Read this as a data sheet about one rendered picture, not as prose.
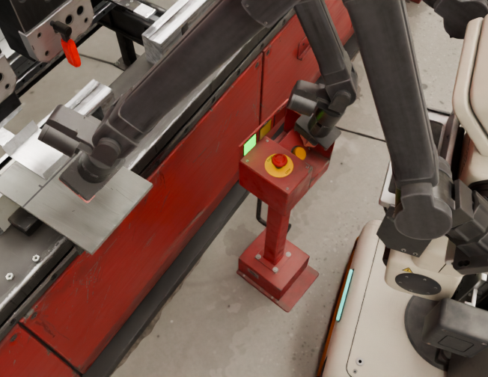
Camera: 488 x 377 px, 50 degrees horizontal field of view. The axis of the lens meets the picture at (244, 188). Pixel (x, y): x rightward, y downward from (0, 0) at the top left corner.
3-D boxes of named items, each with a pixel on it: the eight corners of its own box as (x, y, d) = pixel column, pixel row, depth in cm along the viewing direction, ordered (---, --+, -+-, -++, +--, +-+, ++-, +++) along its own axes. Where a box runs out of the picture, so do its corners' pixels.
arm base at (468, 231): (513, 268, 73) (520, 198, 79) (479, 239, 70) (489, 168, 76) (457, 275, 80) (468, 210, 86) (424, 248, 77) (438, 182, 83)
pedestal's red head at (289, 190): (284, 218, 139) (290, 182, 124) (238, 184, 144) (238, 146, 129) (328, 168, 147) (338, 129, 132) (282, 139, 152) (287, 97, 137)
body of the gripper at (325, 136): (308, 108, 132) (318, 93, 125) (339, 135, 131) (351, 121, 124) (293, 125, 129) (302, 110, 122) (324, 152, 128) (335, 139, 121)
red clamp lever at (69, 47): (78, 71, 99) (63, 31, 91) (62, 62, 100) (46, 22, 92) (84, 65, 100) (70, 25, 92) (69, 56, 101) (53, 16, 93)
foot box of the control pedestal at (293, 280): (287, 313, 193) (290, 303, 183) (236, 272, 201) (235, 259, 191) (319, 274, 201) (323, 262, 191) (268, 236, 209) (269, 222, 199)
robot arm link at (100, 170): (114, 173, 82) (131, 143, 84) (74, 151, 80) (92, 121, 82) (106, 183, 88) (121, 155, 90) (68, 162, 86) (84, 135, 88)
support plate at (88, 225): (92, 255, 97) (90, 253, 96) (-8, 188, 105) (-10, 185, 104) (153, 186, 105) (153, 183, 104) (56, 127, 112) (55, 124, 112)
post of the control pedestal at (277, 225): (274, 265, 190) (285, 188, 144) (263, 256, 192) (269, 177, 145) (284, 255, 192) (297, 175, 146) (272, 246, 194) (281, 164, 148)
